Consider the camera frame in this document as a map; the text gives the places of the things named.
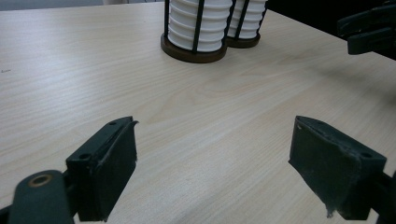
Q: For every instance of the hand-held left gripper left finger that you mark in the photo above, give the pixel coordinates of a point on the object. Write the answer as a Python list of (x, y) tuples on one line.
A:
[(106, 174)]

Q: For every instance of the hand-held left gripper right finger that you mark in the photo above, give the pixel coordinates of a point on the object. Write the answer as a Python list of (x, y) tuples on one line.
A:
[(330, 168)]

